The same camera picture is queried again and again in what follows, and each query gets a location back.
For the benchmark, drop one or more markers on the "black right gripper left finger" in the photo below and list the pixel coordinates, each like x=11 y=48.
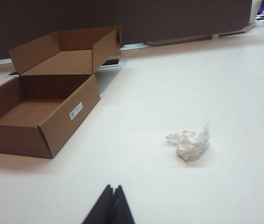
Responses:
x=101 y=210

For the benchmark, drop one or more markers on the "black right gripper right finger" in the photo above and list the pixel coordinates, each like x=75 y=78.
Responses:
x=121 y=210

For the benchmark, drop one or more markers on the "white paper ball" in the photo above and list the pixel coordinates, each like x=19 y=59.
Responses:
x=190 y=143

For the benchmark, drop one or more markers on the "brown cardboard box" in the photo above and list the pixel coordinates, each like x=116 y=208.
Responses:
x=75 y=121

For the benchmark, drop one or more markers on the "grey fabric desk divider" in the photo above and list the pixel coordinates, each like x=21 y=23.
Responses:
x=145 y=18

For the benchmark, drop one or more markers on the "white divider foot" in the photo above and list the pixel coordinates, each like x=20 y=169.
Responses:
x=216 y=36

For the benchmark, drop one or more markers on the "silver divider base rail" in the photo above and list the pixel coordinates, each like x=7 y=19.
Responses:
x=180 y=39

